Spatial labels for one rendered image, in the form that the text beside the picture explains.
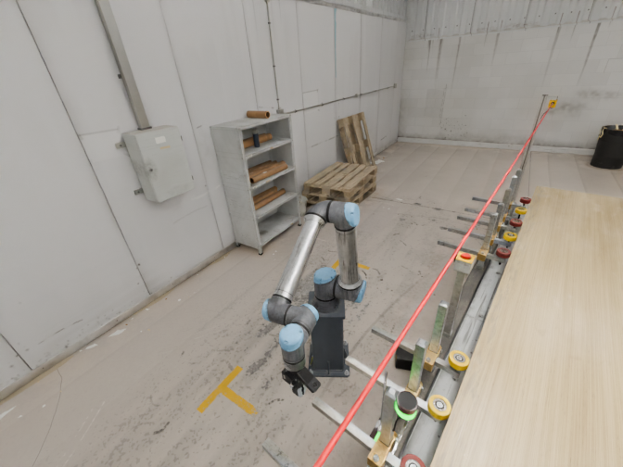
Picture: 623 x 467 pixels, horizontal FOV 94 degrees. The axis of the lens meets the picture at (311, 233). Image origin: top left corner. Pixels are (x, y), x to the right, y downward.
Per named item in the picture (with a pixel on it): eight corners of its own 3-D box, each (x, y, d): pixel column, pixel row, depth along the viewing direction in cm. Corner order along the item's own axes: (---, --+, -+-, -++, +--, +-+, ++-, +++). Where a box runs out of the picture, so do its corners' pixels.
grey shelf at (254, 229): (236, 246, 390) (209, 126, 312) (278, 219, 453) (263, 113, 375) (260, 255, 367) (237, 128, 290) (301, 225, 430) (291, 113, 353)
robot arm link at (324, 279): (319, 283, 206) (318, 263, 197) (342, 288, 199) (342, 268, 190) (311, 296, 194) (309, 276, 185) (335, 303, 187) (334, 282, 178)
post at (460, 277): (440, 334, 161) (456, 270, 139) (444, 328, 164) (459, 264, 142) (450, 337, 159) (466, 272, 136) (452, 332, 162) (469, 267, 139)
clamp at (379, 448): (366, 463, 101) (367, 457, 99) (384, 430, 110) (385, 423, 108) (381, 475, 98) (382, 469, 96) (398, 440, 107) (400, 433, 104)
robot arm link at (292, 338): (308, 325, 108) (296, 346, 101) (310, 347, 115) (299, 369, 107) (286, 319, 112) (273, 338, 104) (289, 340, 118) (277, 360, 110)
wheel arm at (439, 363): (371, 334, 153) (371, 328, 151) (374, 329, 156) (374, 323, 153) (458, 379, 129) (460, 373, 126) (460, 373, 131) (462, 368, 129)
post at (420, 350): (403, 414, 130) (415, 342, 106) (406, 408, 132) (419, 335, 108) (411, 419, 128) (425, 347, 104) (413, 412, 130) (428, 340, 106)
